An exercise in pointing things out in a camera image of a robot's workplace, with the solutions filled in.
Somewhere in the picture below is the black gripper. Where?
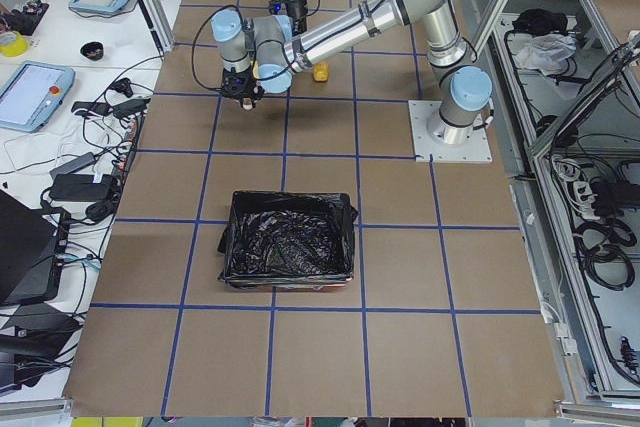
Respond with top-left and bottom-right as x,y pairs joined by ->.
219,69 -> 264,108
268,0 -> 308,36

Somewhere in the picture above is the yellow potato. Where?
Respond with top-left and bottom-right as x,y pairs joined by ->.
312,61 -> 330,83

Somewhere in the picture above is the beige dustpan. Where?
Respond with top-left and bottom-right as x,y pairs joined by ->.
242,99 -> 254,111

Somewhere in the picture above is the bin with black liner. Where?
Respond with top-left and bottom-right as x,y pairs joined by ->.
218,191 -> 358,289

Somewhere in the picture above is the small black bowl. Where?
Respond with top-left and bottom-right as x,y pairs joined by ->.
80,41 -> 105,61

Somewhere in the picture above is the black power adapter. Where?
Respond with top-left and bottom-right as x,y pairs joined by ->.
49,173 -> 117,202

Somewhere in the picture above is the lower blue teach pendant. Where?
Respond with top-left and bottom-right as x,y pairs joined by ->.
1,61 -> 75,133

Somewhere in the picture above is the yellow tape roll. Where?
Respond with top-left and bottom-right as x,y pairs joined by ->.
0,31 -> 29,58

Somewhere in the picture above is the black cloth bundle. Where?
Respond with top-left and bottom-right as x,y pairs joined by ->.
512,9 -> 568,36

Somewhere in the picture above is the crumpled white cloth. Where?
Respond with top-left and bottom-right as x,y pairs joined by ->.
514,34 -> 577,75

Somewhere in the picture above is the black laptop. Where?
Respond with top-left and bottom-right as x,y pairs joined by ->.
1,192 -> 69,307

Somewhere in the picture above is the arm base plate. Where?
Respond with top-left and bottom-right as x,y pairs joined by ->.
408,100 -> 493,164

